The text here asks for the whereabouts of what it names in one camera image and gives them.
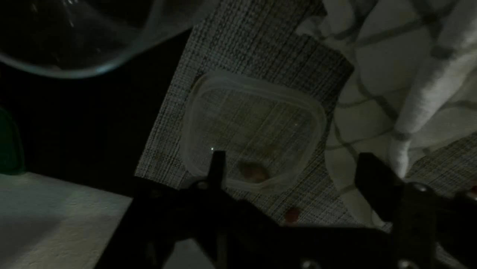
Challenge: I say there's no grey woven placemat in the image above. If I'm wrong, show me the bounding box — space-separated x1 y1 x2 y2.
132 0 477 229

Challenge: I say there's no white checkered kitchen towel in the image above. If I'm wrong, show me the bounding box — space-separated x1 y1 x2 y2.
296 0 477 226

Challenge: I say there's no clear square lunch box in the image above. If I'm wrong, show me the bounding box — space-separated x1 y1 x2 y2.
178 70 328 197

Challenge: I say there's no small clear glass bowl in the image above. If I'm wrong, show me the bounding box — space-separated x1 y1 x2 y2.
0 0 168 81

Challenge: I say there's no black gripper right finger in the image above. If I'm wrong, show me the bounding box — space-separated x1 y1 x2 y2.
356 151 477 269

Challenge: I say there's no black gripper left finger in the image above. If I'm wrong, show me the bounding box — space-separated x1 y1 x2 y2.
95 148 280 269

